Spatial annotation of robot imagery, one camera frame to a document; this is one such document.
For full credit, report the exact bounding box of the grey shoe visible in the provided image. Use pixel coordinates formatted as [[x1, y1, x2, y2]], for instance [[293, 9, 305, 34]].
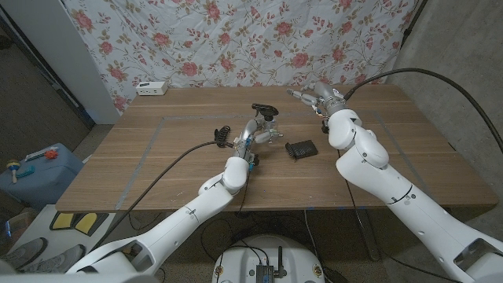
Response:
[[0, 237, 49, 271], [19, 243, 86, 274]]

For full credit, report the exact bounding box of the black hair claw clip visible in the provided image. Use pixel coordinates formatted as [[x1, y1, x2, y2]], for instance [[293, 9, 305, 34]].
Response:
[[213, 125, 233, 149]]

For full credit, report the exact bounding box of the white power strip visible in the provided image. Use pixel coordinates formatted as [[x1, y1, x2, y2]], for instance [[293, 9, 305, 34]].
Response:
[[135, 80, 169, 97]]

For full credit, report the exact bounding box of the grey module with antenna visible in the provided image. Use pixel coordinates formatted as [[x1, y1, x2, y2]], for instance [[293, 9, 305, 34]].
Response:
[[256, 246, 288, 283]]

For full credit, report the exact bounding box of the wooden maraca toy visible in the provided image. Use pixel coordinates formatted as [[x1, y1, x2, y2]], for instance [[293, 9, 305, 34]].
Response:
[[6, 159, 21, 185]]

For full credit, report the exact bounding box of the black pump cap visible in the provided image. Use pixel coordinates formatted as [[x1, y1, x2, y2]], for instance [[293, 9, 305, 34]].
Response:
[[251, 102, 280, 122]]

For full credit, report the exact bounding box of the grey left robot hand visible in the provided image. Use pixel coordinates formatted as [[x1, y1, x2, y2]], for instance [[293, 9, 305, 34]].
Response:
[[233, 116, 285, 161]]

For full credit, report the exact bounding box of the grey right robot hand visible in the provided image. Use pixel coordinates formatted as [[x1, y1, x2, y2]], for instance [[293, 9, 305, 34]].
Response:
[[285, 81, 349, 119]]

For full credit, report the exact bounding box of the black backdrop stand pole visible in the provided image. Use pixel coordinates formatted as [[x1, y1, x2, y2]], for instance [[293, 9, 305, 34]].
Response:
[[399, 0, 429, 50]]

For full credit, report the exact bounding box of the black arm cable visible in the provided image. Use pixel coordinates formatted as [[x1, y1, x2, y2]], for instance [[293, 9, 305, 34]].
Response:
[[343, 68, 503, 155], [92, 140, 220, 251]]

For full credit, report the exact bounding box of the blue storage box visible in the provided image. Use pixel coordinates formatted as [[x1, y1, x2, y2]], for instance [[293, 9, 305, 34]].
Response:
[[0, 142, 84, 209]]

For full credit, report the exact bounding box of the black floor cable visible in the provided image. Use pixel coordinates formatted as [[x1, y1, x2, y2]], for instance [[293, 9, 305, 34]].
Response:
[[303, 210, 329, 274], [199, 218, 239, 263]]

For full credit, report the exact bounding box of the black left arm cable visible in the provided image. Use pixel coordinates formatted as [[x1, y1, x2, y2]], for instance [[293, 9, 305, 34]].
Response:
[[92, 140, 220, 251]]

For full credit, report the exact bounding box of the black card holder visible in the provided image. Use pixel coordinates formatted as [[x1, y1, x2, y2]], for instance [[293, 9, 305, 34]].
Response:
[[285, 139, 319, 160]]

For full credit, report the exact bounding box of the white pillar panel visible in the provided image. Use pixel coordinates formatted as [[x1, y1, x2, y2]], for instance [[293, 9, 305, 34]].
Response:
[[0, 0, 121, 126]]

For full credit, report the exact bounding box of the yellow black floor mat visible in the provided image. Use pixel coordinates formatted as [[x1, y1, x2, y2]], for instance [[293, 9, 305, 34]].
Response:
[[49, 211, 110, 237]]

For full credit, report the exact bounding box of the clear dispenser bottle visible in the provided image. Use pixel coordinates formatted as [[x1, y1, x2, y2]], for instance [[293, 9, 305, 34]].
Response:
[[255, 116, 282, 145]]

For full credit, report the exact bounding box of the dark table leg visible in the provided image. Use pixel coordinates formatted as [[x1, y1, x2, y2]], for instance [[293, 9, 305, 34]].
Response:
[[353, 208, 381, 263]]

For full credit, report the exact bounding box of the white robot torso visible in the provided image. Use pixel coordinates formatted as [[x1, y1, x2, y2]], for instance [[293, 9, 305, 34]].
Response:
[[211, 234, 326, 283]]

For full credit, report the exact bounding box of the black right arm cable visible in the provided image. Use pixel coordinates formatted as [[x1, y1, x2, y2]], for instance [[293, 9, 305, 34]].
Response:
[[343, 68, 503, 155]]

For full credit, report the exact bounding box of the floral backdrop cloth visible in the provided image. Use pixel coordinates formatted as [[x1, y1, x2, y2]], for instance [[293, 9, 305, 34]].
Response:
[[62, 0, 420, 113]]

